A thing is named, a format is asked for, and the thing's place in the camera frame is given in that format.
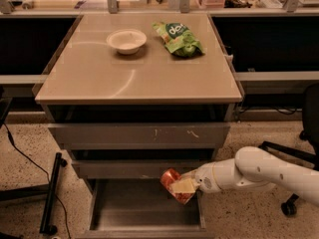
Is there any green chip bag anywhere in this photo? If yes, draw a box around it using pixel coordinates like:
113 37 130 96
153 22 204 58

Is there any middle grey drawer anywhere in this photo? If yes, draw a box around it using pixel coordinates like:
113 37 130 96
72 159 205 179

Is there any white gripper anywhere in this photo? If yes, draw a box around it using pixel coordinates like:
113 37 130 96
169 162 217 194

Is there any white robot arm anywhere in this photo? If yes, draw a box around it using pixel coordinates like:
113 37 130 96
168 146 319 205

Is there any black office chair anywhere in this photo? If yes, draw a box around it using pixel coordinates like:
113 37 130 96
258 83 319 217

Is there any open bottom grey drawer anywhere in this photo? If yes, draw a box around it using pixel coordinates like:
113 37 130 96
76 179 213 239

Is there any top grey drawer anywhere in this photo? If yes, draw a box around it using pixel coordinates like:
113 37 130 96
49 122 230 150

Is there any black cable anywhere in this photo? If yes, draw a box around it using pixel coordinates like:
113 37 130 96
2 122 73 239

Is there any black stand leg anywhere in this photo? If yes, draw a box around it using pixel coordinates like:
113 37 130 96
40 152 67 235

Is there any white bowl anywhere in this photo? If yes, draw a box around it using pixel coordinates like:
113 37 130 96
107 29 147 55

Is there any grey drawer cabinet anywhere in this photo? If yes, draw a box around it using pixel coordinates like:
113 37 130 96
32 13 245 239

